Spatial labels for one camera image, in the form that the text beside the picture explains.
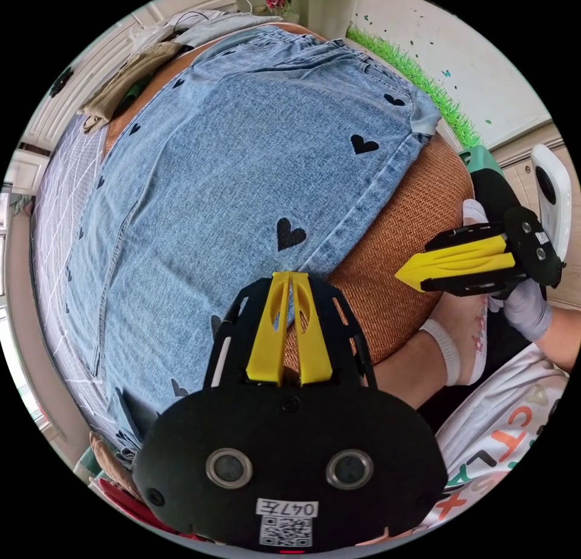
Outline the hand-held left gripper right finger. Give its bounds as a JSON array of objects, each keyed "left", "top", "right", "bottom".
[{"left": 292, "top": 271, "right": 333, "bottom": 385}]

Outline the person's body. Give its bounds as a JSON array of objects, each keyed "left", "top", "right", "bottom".
[{"left": 372, "top": 199, "right": 576, "bottom": 538}]

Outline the blue denim skirt with hearts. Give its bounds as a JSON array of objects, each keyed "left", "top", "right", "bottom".
[{"left": 63, "top": 25, "right": 444, "bottom": 468}]

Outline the person's right hand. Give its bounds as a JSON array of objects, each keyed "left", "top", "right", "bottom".
[{"left": 488, "top": 277, "right": 553, "bottom": 343}]

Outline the person's right forearm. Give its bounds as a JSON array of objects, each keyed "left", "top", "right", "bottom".
[{"left": 533, "top": 306, "right": 580, "bottom": 374}]

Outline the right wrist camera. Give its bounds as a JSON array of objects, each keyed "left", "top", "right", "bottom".
[{"left": 530, "top": 144, "right": 573, "bottom": 263}]

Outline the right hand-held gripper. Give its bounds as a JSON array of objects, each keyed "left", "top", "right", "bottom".
[{"left": 393, "top": 207, "right": 565, "bottom": 299}]

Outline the pile of clothes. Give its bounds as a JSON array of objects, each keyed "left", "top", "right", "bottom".
[
  {"left": 74, "top": 429, "right": 205, "bottom": 544},
  {"left": 77, "top": 12, "right": 283, "bottom": 136}
]

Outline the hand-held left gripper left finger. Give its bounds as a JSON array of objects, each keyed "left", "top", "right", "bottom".
[{"left": 246, "top": 271, "right": 291, "bottom": 382}]

